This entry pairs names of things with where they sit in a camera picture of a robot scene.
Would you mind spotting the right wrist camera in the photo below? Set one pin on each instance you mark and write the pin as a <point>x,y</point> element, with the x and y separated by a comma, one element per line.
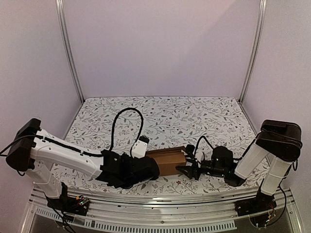
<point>221,156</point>

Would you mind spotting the brown cardboard box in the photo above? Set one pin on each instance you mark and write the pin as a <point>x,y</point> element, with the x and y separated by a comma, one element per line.
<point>168,159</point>

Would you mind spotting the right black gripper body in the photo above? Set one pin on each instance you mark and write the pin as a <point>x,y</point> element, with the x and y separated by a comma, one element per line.
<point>198,170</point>

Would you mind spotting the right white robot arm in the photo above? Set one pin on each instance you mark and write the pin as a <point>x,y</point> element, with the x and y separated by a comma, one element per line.
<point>277,139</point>

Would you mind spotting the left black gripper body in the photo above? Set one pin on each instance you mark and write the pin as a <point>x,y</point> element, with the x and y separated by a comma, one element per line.
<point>127,186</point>

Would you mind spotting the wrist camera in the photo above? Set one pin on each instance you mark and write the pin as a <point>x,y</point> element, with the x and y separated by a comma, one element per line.
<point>221,156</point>
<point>140,147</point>

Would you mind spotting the floral patterned table mat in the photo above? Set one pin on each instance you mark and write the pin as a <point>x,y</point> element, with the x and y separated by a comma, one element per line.
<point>207,122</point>

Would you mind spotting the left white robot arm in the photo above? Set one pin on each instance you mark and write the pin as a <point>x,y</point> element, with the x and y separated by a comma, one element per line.
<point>33,146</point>

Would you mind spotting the aluminium frame post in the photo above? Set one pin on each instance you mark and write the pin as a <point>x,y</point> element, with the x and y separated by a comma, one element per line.
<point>254,51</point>
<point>68,51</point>

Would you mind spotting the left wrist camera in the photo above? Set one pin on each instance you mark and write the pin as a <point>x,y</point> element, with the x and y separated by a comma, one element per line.
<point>140,147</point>

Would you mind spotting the left aluminium frame post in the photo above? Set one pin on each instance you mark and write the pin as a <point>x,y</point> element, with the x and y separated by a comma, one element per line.
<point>68,51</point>

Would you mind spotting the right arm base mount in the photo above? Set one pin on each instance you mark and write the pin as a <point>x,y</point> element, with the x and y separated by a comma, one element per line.
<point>261,202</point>

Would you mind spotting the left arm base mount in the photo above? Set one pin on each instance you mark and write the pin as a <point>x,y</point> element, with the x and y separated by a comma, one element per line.
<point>75,205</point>

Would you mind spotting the front aluminium rail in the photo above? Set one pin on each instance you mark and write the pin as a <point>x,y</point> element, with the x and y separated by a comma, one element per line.
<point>202,213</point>

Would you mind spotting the right aluminium frame post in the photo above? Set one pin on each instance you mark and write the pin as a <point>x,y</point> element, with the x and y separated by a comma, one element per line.
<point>254,51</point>

